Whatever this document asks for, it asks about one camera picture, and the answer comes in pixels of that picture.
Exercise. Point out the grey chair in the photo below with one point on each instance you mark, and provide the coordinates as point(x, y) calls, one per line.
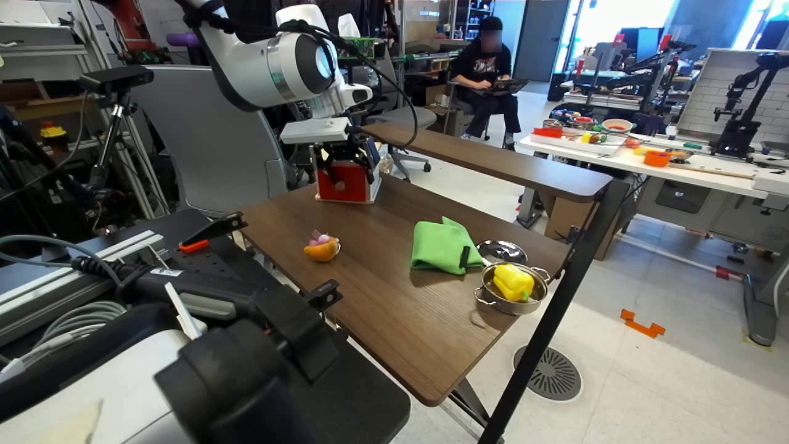
point(214, 140)

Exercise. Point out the black slanted pole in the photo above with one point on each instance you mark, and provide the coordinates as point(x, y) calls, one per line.
point(559, 304)

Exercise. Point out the seated person in black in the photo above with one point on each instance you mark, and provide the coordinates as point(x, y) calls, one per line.
point(486, 74)

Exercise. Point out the yellow small object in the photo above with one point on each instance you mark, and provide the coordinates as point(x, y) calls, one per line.
point(52, 132)

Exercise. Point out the white work table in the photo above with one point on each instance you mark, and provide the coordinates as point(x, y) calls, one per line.
point(658, 162)

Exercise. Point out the green cloth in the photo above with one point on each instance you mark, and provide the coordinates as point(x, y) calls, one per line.
point(442, 246)

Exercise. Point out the round floor drain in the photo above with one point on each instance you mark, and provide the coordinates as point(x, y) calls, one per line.
point(549, 374)

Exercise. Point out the small steel pot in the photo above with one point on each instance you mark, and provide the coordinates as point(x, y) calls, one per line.
point(504, 306)

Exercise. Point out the orange clip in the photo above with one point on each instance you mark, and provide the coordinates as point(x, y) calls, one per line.
point(194, 246)

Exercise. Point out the white pegboard panel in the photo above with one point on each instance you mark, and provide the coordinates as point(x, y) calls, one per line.
point(706, 90)

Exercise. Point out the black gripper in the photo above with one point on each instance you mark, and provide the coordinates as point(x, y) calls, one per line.
point(344, 155)

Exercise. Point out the cardboard box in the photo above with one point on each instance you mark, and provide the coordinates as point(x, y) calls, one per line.
point(575, 224)

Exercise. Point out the orange pink plush toy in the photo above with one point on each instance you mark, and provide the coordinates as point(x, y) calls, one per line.
point(322, 248)

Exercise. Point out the red tipped floor rod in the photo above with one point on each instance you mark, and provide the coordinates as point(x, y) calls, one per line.
point(681, 263)

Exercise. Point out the yellow toy with bowl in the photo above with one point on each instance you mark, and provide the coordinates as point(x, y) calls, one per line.
point(515, 283)

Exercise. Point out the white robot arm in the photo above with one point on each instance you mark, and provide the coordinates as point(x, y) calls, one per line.
point(262, 65)

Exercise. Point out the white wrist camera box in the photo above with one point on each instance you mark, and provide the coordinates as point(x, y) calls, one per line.
point(314, 132)

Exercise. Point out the black tripod stand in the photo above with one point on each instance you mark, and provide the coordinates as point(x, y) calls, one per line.
point(120, 124)

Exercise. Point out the black background robot arm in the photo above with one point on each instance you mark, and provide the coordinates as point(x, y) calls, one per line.
point(744, 99)

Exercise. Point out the steel pot lid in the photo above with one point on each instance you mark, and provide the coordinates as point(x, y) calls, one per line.
point(501, 251)

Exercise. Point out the orange floor bracket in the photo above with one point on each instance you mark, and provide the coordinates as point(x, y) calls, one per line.
point(642, 324)

